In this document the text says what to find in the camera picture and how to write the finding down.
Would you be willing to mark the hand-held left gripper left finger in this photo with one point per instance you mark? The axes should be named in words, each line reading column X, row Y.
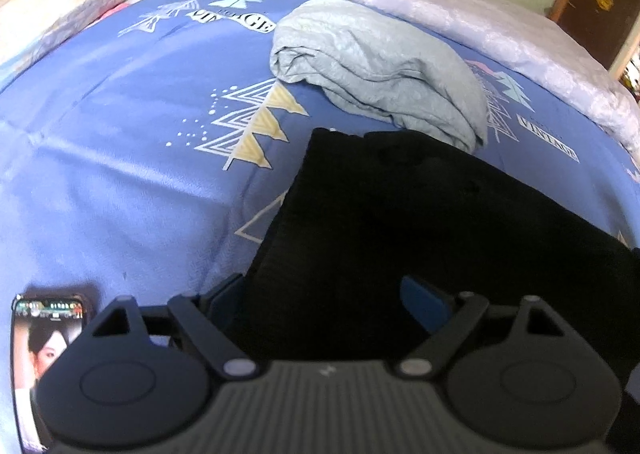
column 227, row 296

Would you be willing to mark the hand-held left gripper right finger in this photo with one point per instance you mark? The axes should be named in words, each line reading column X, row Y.
column 422, row 301

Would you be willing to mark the black pants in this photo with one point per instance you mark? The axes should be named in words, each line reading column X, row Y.
column 400, row 214

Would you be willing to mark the blue printed bed sheet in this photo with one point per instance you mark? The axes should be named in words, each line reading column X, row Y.
column 125, row 158

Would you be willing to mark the black smartphone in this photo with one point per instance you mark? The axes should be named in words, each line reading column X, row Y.
column 37, row 349

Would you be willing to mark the folded grey blanket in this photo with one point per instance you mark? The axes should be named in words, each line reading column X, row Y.
column 380, row 63

